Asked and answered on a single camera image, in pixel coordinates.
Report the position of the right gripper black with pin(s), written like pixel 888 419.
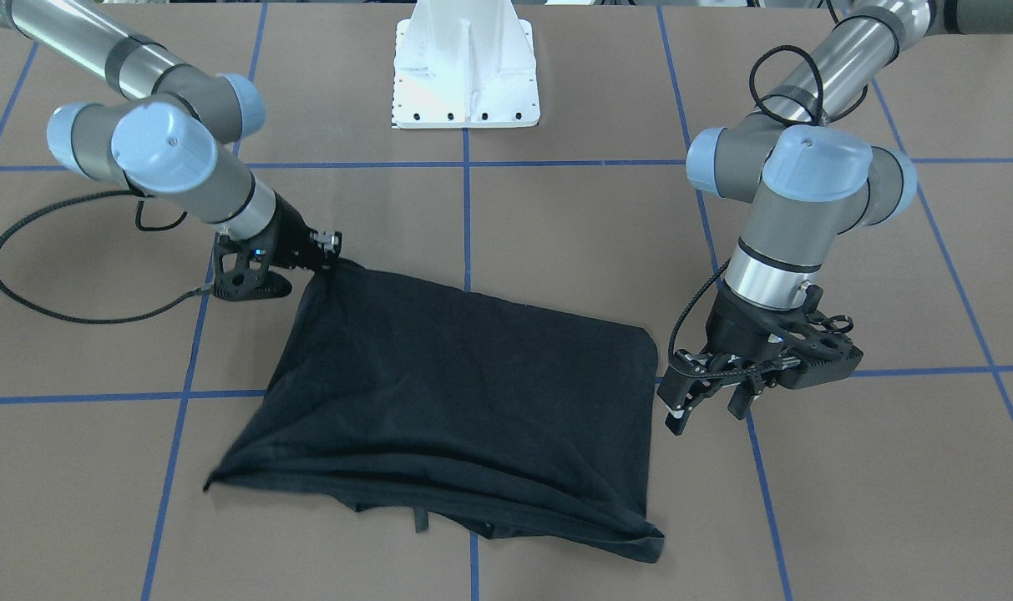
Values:
pixel 291 233

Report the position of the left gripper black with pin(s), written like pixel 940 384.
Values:
pixel 740 328

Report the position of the black graphic t-shirt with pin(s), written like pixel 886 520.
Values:
pixel 509 419

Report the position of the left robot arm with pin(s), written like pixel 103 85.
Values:
pixel 807 183

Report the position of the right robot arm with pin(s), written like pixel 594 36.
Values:
pixel 170 137

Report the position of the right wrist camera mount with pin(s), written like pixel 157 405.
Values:
pixel 243 270

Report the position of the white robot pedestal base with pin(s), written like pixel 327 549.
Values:
pixel 465 65

